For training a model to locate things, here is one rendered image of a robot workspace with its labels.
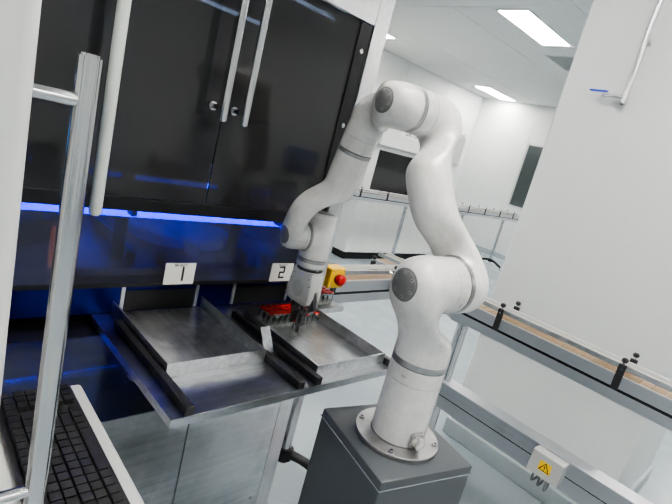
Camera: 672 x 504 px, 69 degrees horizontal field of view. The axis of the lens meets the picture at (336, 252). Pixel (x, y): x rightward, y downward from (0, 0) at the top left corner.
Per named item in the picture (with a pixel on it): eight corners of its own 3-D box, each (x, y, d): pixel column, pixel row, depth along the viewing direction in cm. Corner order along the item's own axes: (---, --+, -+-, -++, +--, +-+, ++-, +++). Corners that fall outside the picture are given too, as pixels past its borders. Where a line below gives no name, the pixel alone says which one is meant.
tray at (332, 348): (243, 320, 144) (245, 309, 143) (309, 314, 162) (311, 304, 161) (314, 378, 121) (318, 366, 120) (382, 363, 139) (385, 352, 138)
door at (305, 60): (204, 203, 128) (250, -37, 115) (323, 215, 158) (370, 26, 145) (205, 204, 128) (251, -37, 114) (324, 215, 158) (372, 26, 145)
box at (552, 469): (525, 468, 183) (533, 447, 181) (531, 464, 187) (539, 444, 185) (556, 489, 175) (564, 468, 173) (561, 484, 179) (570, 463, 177)
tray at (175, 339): (110, 313, 128) (112, 300, 127) (200, 306, 146) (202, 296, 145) (165, 378, 105) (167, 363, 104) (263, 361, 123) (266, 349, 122)
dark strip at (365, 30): (298, 276, 159) (361, 21, 141) (309, 276, 162) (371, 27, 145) (301, 278, 158) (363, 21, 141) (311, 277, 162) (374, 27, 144)
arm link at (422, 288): (457, 373, 104) (492, 269, 99) (397, 383, 93) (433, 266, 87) (417, 346, 113) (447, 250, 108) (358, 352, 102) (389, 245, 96)
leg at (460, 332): (402, 464, 230) (450, 316, 213) (414, 459, 236) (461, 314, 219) (417, 476, 224) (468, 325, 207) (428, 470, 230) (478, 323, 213)
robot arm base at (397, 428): (454, 458, 106) (480, 383, 102) (385, 470, 96) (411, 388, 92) (403, 407, 122) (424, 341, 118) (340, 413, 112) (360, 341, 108)
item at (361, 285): (298, 308, 176) (308, 267, 172) (273, 291, 186) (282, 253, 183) (412, 298, 224) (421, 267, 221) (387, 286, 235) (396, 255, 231)
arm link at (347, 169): (329, 149, 115) (285, 255, 127) (378, 160, 125) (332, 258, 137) (311, 134, 121) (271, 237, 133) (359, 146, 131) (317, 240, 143)
